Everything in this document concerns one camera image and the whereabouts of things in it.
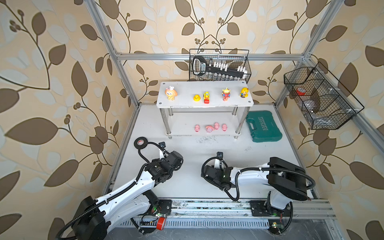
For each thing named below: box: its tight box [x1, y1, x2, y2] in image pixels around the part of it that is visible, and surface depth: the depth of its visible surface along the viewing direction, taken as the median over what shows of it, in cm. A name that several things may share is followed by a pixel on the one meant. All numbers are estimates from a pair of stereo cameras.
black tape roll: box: [133, 136, 148, 149], surface depth 101 cm
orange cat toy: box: [165, 85, 178, 101], surface depth 74 cm
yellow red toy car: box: [203, 91, 210, 104], surface depth 75 cm
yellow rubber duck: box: [193, 94, 201, 102], surface depth 75 cm
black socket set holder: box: [192, 55, 248, 81], surface depth 86 cm
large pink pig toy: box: [205, 125, 214, 133], surface depth 95 cm
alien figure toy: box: [222, 87, 231, 102], surface depth 73 cm
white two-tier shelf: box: [156, 80, 254, 139], surface depth 83 cm
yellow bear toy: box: [239, 87, 249, 98], surface depth 76 cm
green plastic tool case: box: [245, 110, 283, 143], surface depth 103 cm
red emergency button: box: [156, 216, 167, 231], surface depth 69 cm
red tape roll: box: [296, 87, 306, 96], surface depth 84 cm
